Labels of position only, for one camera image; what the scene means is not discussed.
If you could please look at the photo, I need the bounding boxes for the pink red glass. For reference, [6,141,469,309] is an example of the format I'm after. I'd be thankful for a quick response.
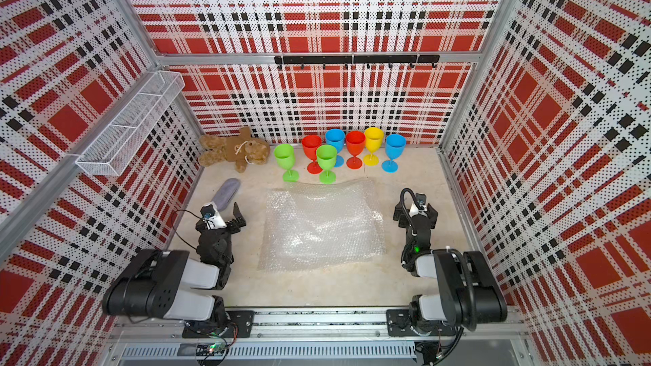
[301,135,322,175]

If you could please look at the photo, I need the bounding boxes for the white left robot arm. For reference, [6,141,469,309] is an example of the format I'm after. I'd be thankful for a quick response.
[102,203,254,338]

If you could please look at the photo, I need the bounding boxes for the green circuit board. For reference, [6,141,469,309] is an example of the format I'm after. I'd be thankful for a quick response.
[196,342,227,358]

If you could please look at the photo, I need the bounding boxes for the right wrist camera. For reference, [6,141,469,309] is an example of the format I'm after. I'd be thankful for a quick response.
[410,193,427,211]

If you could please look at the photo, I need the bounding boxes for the red wine glass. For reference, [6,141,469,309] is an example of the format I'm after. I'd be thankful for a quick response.
[345,130,366,169]

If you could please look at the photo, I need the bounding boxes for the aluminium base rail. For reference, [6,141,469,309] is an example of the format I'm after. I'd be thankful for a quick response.
[108,306,530,342]

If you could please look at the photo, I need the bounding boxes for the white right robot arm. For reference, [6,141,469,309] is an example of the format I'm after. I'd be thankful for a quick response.
[388,203,508,337]

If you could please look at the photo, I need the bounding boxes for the brown teddy bear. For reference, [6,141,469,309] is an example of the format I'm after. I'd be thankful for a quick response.
[198,126,271,173]

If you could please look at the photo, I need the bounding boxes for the yellow glass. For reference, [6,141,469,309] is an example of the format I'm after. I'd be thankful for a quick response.
[363,127,384,166]

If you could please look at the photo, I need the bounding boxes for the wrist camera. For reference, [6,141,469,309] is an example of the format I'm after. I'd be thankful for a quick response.
[410,193,427,211]
[200,203,226,230]

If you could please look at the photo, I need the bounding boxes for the blue wine glass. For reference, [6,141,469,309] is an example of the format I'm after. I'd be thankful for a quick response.
[325,129,345,168]

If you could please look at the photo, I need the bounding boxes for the bright green glass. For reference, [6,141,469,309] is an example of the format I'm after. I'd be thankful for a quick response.
[274,144,299,182]

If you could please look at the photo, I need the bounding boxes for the black wall hook rail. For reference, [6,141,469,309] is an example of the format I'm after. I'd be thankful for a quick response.
[274,54,441,68]

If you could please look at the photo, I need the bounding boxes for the white wire mesh shelf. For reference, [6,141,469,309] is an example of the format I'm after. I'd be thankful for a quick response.
[76,70,185,176]

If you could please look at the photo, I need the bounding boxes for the light blue glass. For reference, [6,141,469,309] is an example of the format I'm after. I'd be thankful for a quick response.
[381,134,406,173]

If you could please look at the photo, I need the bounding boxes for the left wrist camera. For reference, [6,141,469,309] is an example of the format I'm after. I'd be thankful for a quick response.
[200,203,226,230]

